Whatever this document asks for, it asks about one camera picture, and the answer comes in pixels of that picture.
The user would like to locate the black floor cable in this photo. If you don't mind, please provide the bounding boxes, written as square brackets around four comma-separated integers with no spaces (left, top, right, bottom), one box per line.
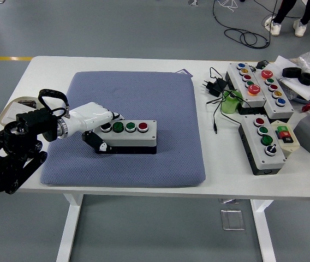
[212,0,310,50]

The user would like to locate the cream three-key switch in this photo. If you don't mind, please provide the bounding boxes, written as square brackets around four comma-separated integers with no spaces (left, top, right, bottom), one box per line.
[270,120,300,159]

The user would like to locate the black power adapter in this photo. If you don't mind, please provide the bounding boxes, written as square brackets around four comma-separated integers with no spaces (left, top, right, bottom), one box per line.
[200,78,226,97]

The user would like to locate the small dark object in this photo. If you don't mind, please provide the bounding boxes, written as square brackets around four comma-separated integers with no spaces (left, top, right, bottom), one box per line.
[18,100,37,109]

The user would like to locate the metal floor outlet plate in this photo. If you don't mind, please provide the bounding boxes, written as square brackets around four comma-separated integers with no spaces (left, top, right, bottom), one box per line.
[220,209,246,231]

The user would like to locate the purple-edged card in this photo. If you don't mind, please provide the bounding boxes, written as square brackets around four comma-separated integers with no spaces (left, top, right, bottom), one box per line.
[175,68,194,79]

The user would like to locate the grey five-button emergency-stop box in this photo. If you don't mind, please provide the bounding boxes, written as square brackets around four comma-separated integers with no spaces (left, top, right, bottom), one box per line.
[253,68,295,120]
[225,62,267,115]

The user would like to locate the grey four-button control box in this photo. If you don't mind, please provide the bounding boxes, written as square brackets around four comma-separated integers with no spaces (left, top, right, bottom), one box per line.
[93,120,158,155]
[238,114,287,176]

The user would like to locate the white paper sheet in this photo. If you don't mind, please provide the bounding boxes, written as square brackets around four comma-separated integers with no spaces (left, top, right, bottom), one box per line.
[273,55,310,99]

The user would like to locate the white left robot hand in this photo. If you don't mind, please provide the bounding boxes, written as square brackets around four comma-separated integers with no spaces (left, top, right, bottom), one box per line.
[68,102,125,154]

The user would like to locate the green plastic cup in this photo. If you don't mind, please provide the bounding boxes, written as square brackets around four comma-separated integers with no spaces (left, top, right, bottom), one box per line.
[220,89,243,114]

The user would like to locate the white table leg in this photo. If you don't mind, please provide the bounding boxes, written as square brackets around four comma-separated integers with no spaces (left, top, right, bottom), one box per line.
[250,199,277,262]
[56,193,84,262]

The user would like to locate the black adapter cord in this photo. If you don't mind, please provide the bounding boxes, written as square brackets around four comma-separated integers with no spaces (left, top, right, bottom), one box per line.
[206,67,243,134]

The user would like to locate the person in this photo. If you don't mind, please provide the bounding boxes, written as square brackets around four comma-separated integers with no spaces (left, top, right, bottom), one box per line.
[264,0,310,38]

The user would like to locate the blue-grey padded mat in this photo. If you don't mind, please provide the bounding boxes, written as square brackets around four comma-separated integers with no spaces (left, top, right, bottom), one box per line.
[39,71,207,188]

